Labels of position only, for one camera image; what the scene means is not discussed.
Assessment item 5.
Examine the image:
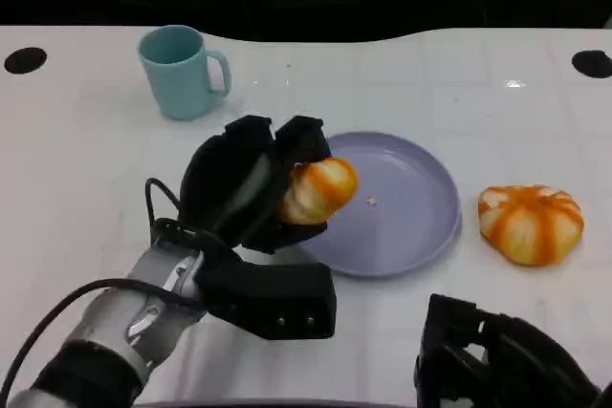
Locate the black table cable hole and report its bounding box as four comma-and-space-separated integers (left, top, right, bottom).
571, 49, 612, 79
3, 46, 49, 75

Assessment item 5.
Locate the pale green mug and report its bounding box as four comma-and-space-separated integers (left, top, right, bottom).
138, 24, 233, 121

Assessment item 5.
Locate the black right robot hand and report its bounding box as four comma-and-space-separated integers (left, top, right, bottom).
413, 292, 604, 408

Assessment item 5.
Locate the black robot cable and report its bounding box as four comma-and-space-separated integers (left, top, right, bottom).
143, 177, 235, 261
0, 277, 207, 393

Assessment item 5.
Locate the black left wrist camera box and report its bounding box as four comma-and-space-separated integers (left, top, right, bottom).
194, 249, 338, 340

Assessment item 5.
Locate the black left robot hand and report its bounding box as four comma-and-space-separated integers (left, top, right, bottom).
179, 114, 334, 256

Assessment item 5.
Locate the orange and white bread roll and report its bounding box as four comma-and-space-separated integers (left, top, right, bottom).
276, 156, 361, 226
477, 183, 586, 268

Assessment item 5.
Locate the lilac plate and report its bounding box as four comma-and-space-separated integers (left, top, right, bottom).
298, 130, 463, 280

